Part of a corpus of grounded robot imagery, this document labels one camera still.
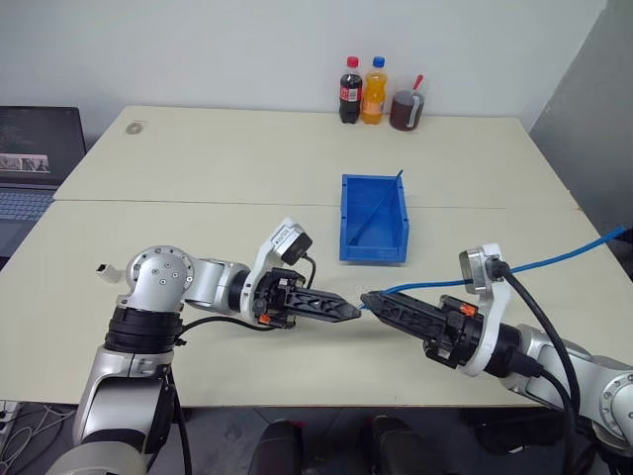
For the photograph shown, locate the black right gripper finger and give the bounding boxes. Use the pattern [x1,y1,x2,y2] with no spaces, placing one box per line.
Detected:
[362,298,441,343]
[361,291,445,324]

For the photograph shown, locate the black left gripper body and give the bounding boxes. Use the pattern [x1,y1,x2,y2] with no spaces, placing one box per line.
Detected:
[251,268,308,332]

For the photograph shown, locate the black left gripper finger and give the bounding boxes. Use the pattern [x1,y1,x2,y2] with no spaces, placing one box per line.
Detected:
[295,307,361,326]
[291,289,361,314]

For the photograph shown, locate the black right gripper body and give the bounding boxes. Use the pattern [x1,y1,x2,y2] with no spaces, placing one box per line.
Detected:
[421,295,485,370]

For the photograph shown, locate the blue network cable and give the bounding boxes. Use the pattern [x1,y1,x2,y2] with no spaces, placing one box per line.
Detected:
[354,225,628,317]

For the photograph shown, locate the blue plastic bin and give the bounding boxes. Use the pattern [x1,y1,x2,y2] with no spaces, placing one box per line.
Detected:
[338,172,411,263]

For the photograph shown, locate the thin blue rod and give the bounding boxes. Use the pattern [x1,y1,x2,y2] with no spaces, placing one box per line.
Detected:
[351,168,406,244]

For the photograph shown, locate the dark rounded shape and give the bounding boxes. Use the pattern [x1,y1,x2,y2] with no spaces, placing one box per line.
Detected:
[360,415,437,475]
[248,419,306,475]

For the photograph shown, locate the clear cup with dark liquid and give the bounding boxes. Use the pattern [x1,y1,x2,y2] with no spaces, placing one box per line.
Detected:
[389,74,429,133]

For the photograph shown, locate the cola bottle with red cap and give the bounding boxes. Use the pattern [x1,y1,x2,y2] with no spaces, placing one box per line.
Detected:
[338,55,364,125]

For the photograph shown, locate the orange soda bottle, blue cap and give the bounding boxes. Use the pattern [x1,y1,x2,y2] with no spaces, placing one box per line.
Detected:
[360,55,388,126]

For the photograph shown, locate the dark laptop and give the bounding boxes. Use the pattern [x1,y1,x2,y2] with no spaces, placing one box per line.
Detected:
[0,105,88,259]

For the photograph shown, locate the white power strip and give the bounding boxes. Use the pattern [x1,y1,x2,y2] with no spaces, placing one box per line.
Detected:
[0,400,21,432]

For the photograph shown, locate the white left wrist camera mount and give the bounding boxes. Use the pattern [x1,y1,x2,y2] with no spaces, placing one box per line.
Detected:
[240,216,316,328]

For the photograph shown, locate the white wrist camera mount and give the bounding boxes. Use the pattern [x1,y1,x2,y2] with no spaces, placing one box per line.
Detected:
[240,216,316,328]
[458,241,513,378]

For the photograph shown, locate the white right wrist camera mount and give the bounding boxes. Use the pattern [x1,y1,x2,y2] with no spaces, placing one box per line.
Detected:
[458,241,513,378]

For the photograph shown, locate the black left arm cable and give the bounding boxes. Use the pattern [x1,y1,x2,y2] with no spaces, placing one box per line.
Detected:
[162,251,317,475]

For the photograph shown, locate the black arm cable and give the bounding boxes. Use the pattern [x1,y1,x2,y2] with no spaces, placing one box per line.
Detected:
[162,251,317,475]
[487,256,594,475]

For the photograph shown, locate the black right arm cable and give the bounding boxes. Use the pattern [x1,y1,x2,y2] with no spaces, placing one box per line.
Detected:
[487,256,594,475]

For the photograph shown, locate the white floor cables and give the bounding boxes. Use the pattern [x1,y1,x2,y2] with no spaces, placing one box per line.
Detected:
[0,403,76,469]

